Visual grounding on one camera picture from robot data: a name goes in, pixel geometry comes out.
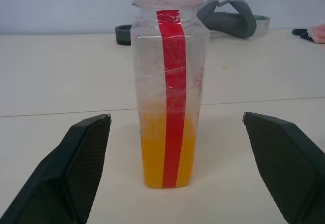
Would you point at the grey curved visor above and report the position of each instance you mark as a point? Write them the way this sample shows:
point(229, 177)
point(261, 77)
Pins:
point(228, 26)

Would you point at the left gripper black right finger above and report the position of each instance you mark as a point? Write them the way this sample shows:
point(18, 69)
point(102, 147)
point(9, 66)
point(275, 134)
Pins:
point(287, 163)

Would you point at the dark grey round lid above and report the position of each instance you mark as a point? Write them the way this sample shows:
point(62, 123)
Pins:
point(123, 34)

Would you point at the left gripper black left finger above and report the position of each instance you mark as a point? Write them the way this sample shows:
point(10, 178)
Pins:
point(63, 170)

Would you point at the black scissors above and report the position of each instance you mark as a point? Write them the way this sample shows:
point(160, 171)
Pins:
point(298, 31)

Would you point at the clear bottle with orange drink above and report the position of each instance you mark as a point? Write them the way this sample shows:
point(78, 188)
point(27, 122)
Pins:
point(152, 158)

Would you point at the pink soft object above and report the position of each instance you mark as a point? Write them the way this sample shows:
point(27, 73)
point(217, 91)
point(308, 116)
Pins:
point(318, 33)

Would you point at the tape roll with green core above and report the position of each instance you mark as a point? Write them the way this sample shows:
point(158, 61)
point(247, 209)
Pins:
point(262, 27)

